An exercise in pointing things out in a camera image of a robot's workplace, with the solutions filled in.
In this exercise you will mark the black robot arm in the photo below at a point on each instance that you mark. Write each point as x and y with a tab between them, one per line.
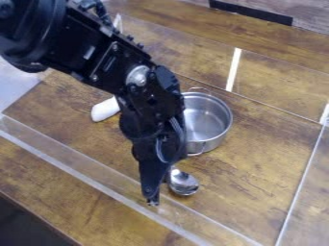
69	35

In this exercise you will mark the green handled metal spoon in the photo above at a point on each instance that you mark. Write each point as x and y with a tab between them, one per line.
181	182

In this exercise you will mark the clear acrylic enclosure wall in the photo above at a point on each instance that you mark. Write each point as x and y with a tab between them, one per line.
264	192

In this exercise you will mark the white red toy mushroom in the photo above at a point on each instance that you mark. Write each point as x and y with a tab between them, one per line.
105	110

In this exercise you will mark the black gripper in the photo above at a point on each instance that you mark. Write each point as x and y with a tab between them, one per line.
158	145

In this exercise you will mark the black baseboard strip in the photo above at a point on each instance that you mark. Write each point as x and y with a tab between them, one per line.
252	12

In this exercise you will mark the small steel pot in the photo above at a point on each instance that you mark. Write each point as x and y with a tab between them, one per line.
208	120

